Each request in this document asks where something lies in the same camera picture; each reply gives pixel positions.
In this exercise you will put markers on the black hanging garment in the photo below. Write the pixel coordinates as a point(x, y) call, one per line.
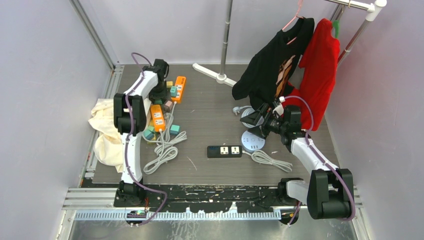
point(267, 74)

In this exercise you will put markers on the teal plug adapter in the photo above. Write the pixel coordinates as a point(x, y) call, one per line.
point(148, 135)

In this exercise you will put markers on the red hanging garment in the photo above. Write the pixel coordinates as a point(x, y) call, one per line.
point(320, 62)

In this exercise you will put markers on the round blue power socket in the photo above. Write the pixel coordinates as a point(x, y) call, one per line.
point(251, 143)

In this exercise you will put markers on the cream cloth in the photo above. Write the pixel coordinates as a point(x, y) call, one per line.
point(108, 147)

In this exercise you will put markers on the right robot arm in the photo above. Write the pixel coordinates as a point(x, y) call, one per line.
point(329, 194)

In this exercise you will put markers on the orange power strip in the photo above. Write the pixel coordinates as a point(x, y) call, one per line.
point(157, 116)
point(180, 86)

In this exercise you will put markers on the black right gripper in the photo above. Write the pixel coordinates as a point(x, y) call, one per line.
point(254, 118)

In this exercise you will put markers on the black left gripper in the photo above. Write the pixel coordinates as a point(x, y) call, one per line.
point(153, 95)

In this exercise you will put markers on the black power strip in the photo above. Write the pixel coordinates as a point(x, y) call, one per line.
point(224, 151)

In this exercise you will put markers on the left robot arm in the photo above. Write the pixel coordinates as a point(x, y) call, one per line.
point(130, 117)

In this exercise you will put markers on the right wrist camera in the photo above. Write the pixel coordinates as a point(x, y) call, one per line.
point(278, 108)

